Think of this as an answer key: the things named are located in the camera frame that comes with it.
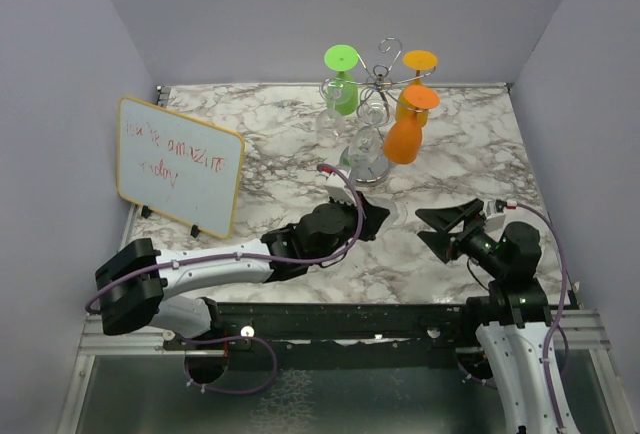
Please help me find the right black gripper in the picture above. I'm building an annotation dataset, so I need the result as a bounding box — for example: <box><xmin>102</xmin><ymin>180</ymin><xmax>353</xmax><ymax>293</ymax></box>
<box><xmin>418</xmin><ymin>197</ymin><xmax>509</xmax><ymax>277</ymax></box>

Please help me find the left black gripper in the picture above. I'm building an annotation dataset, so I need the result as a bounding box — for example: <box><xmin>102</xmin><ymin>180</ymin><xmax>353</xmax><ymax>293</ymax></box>
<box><xmin>311</xmin><ymin>190</ymin><xmax>389</xmax><ymax>266</ymax></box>

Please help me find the clear wine glass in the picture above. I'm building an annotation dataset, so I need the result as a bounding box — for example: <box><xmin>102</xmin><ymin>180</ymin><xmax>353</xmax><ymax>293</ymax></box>
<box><xmin>371</xmin><ymin>198</ymin><xmax>407</xmax><ymax>233</ymax></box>
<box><xmin>347</xmin><ymin>100</ymin><xmax>390</xmax><ymax>185</ymax></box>

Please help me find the orange plastic wine glass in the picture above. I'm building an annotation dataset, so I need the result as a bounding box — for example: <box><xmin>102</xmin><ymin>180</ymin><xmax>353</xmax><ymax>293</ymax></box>
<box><xmin>383</xmin><ymin>85</ymin><xmax>440</xmax><ymax>165</ymax></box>

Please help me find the green plastic wine glass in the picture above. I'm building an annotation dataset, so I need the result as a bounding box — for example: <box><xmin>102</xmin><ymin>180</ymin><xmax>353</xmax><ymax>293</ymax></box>
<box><xmin>324</xmin><ymin>44</ymin><xmax>359</xmax><ymax>116</ymax></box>

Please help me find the yellow plastic wine glass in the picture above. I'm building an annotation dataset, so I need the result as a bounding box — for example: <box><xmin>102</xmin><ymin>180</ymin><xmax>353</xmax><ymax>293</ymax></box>
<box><xmin>395</xmin><ymin>50</ymin><xmax>440</xmax><ymax>127</ymax></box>

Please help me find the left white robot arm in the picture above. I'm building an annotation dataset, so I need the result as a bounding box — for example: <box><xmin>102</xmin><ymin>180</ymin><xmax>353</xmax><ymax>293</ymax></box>
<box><xmin>95</xmin><ymin>197</ymin><xmax>390</xmax><ymax>349</ymax></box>

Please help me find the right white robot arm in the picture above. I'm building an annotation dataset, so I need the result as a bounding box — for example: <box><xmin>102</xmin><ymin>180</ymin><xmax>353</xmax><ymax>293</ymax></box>
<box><xmin>415</xmin><ymin>199</ymin><xmax>578</xmax><ymax>433</ymax></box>

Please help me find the chrome wine glass rack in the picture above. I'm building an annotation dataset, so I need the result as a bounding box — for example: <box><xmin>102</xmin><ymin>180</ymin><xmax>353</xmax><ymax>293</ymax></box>
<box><xmin>316</xmin><ymin>37</ymin><xmax>440</xmax><ymax>186</ymax></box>

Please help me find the clear glass hanging on rack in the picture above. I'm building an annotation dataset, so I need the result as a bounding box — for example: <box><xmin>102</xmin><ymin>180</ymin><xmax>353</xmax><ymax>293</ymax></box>
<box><xmin>315</xmin><ymin>78</ymin><xmax>348</xmax><ymax>147</ymax></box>

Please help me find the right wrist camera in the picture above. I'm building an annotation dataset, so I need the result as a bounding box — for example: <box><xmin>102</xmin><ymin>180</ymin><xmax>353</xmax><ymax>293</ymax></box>
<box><xmin>483</xmin><ymin>199</ymin><xmax>518</xmax><ymax>232</ymax></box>

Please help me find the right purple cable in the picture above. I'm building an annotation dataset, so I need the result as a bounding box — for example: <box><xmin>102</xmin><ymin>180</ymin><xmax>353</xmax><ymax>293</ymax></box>
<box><xmin>514</xmin><ymin>202</ymin><xmax>571</xmax><ymax>430</ymax></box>

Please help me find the purple cable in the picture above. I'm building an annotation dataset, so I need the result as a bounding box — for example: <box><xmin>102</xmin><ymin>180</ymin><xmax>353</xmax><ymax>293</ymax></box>
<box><xmin>84</xmin><ymin>166</ymin><xmax>366</xmax><ymax>316</ymax></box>
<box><xmin>514</xmin><ymin>202</ymin><xmax>571</xmax><ymax>430</ymax></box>

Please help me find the small whiteboard yellow frame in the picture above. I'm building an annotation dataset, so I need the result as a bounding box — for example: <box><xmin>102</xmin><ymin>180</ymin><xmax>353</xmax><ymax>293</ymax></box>
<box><xmin>116</xmin><ymin>97</ymin><xmax>245</xmax><ymax>239</ymax></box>

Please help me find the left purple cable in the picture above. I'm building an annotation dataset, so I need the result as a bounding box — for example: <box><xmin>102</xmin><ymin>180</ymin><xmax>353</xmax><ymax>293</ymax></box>
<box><xmin>84</xmin><ymin>166</ymin><xmax>366</xmax><ymax>316</ymax></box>

